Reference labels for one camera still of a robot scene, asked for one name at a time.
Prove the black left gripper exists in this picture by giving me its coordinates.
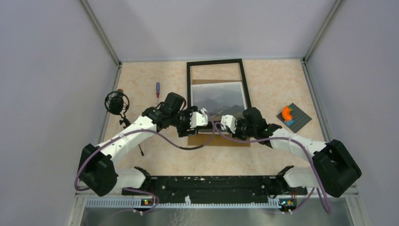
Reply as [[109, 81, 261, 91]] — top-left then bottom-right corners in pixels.
[[170, 105, 198, 137]]

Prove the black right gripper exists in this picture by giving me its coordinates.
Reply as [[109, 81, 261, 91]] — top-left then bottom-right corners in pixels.
[[228, 120, 256, 142]]

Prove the blue red screwdriver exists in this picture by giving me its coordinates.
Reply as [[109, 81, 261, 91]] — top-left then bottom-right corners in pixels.
[[156, 82, 160, 105]]

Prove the mountain landscape photo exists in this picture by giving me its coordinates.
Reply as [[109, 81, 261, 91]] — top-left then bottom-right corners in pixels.
[[191, 81, 252, 121]]

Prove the black picture frame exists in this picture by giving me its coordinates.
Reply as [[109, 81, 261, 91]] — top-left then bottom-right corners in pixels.
[[186, 59, 251, 106]]

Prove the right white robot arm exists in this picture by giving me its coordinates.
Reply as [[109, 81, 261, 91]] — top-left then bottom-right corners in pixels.
[[221, 107, 362, 198]]

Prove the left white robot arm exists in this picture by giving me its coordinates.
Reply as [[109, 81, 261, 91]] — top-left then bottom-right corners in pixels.
[[74, 92, 208, 196]]

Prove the orange green tape dispenser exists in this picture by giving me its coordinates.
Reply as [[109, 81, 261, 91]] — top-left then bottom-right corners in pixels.
[[281, 105, 293, 122]]

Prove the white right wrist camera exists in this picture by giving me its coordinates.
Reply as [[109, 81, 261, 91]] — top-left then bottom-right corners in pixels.
[[220, 115, 236, 134]]

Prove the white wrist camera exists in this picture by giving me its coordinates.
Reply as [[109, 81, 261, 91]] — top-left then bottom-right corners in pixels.
[[190, 108, 208, 129], [220, 115, 236, 134]]

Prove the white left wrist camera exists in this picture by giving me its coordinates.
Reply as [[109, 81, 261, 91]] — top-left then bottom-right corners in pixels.
[[190, 108, 208, 129]]

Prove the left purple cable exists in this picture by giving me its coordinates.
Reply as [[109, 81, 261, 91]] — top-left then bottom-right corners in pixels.
[[73, 115, 216, 216]]

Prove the purple cable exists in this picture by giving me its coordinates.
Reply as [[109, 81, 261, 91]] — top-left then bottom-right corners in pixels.
[[73, 115, 216, 216], [212, 120, 333, 215]]

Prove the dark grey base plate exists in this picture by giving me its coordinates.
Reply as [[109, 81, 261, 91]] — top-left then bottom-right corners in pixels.
[[276, 103, 311, 133]]

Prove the black microphone with shock mount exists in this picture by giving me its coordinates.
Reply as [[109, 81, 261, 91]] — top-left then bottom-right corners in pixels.
[[104, 89, 133, 158]]

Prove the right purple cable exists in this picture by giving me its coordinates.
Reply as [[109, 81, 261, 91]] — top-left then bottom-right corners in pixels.
[[212, 120, 333, 215]]

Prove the white cable duct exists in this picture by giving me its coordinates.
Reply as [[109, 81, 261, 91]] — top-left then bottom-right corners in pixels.
[[86, 197, 281, 209]]

